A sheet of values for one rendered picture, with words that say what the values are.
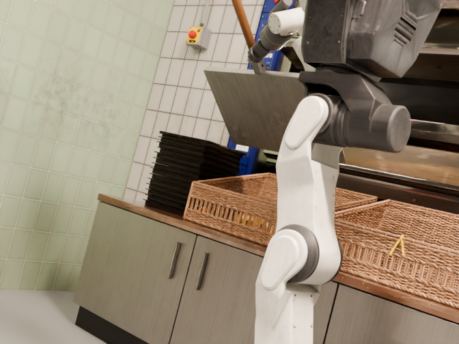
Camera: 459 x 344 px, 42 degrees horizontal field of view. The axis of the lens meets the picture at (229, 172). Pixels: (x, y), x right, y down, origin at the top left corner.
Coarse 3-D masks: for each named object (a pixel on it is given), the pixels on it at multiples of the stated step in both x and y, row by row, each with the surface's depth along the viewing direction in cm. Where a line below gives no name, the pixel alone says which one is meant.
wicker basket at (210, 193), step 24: (192, 192) 232; (216, 192) 224; (240, 192) 255; (264, 192) 264; (336, 192) 244; (192, 216) 229; (216, 216) 221; (240, 216) 214; (264, 216) 207; (264, 240) 206
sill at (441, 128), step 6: (414, 120) 231; (414, 126) 231; (420, 126) 229; (426, 126) 228; (432, 126) 226; (438, 126) 225; (444, 126) 224; (450, 126) 222; (456, 126) 221; (438, 132) 225; (444, 132) 223; (450, 132) 222; (456, 132) 220
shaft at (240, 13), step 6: (234, 0) 195; (240, 0) 196; (234, 6) 197; (240, 6) 196; (240, 12) 197; (240, 18) 199; (246, 18) 199; (240, 24) 200; (246, 24) 200; (246, 30) 201; (246, 36) 203; (252, 36) 203; (246, 42) 205; (252, 42) 204
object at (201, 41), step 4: (192, 28) 309; (196, 28) 307; (200, 28) 305; (204, 28) 305; (196, 32) 306; (200, 32) 304; (204, 32) 306; (208, 32) 308; (188, 36) 310; (196, 36) 306; (200, 36) 304; (204, 36) 306; (208, 36) 308; (188, 40) 309; (192, 40) 307; (196, 40) 305; (200, 40) 304; (204, 40) 307; (208, 40) 309; (188, 44) 310; (192, 44) 307; (196, 44) 305; (200, 44) 305; (204, 44) 307; (200, 48) 312; (204, 48) 309
